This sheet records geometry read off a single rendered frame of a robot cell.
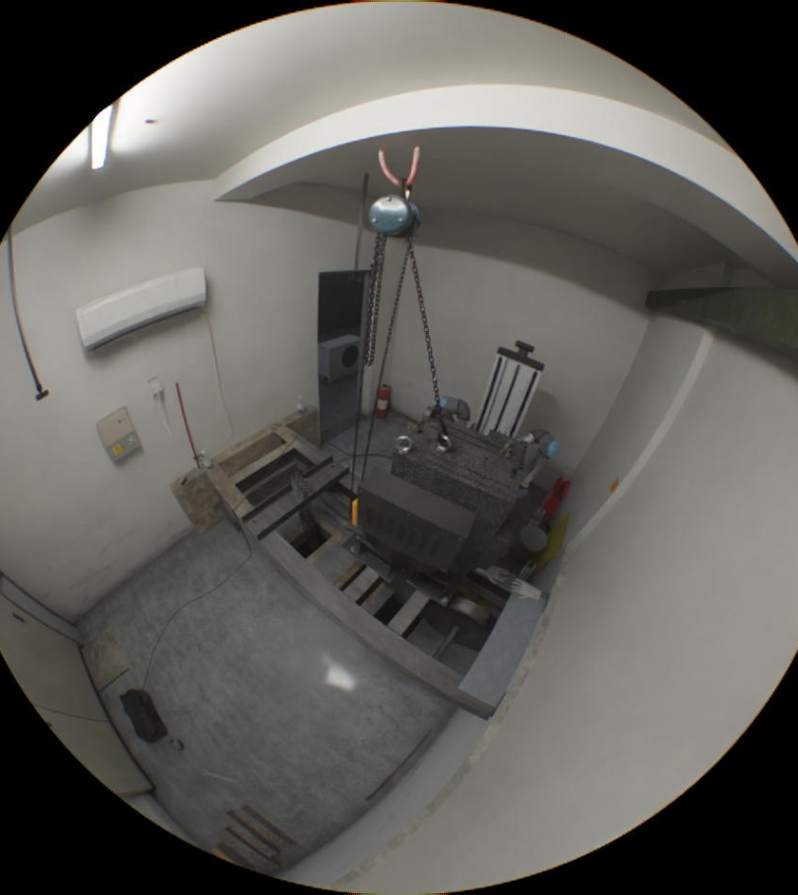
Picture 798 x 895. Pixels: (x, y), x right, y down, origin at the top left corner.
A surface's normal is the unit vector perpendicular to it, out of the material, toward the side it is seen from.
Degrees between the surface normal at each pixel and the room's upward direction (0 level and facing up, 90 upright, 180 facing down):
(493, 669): 0
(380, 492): 0
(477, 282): 90
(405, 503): 0
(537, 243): 90
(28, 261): 90
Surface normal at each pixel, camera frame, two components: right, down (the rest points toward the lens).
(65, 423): 0.80, 0.46
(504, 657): 0.12, -0.76
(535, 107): -0.58, 0.47
